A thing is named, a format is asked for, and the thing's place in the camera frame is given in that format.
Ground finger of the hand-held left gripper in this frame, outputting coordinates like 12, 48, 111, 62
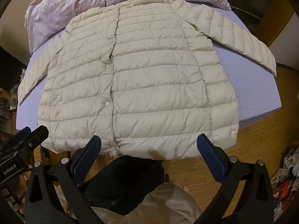
14, 125, 49, 155
0, 126, 32, 151

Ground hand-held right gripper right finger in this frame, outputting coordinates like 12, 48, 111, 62
196, 133, 275, 224

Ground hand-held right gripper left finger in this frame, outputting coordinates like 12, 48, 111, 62
24, 135, 110, 224

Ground cream quilted down jacket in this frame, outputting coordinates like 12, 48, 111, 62
17, 0, 278, 162

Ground person's dark pants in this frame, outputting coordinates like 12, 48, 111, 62
82, 155, 169, 215

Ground beige cloth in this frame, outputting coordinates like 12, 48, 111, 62
91, 182, 204, 224

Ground floor clutter pile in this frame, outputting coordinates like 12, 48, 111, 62
272, 145, 299, 215

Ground pink floral quilt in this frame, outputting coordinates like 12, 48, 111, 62
24, 0, 232, 55

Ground wooden cabinet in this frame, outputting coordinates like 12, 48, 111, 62
234, 0, 295, 47

